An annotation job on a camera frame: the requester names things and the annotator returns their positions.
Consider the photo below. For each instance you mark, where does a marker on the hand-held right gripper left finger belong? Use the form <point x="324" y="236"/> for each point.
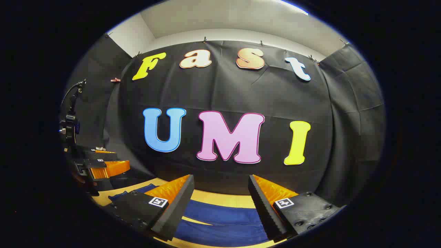
<point x="179" y="206"/>

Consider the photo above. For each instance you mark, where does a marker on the blue jeans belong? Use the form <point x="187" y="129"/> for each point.
<point x="220" y="224"/>

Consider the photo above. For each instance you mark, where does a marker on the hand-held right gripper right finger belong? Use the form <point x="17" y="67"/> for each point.
<point x="262" y="206"/>

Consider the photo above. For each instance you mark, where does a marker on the black backdrop cloth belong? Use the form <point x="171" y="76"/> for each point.
<point x="213" y="89"/>

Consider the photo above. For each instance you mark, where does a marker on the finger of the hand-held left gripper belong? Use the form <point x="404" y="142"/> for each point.
<point x="100" y="155"/>
<point x="115" y="168"/>

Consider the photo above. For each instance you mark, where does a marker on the red clip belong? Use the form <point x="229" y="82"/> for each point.
<point x="115" y="80"/>

